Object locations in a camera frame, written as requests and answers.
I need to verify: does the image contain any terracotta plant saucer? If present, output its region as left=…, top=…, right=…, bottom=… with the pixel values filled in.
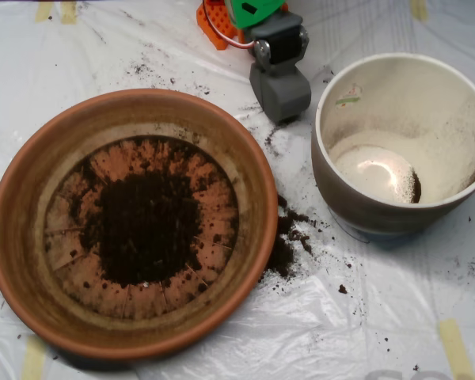
left=0, top=87, right=279, bottom=361

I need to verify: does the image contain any orange honeycomb robot base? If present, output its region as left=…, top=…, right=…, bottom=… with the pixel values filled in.
left=196, top=0, right=241, bottom=51

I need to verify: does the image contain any beige masking tape strip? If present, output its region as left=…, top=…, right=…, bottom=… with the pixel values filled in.
left=409, top=0, right=428, bottom=21
left=21, top=335, right=47, bottom=380
left=34, top=0, right=55, bottom=23
left=438, top=318, right=475, bottom=380
left=60, top=0, right=79, bottom=25

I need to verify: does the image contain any dark soil pile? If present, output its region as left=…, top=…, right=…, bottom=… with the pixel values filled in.
left=77, top=137, right=239, bottom=291

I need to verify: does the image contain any clear plastic cover sheet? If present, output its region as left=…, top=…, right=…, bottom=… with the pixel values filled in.
left=0, top=0, right=475, bottom=380

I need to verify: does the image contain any spilled soil heap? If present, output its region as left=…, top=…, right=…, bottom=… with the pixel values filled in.
left=260, top=193, right=316, bottom=281

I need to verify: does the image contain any white ceramic pot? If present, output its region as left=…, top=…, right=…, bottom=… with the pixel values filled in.
left=310, top=52, right=475, bottom=235

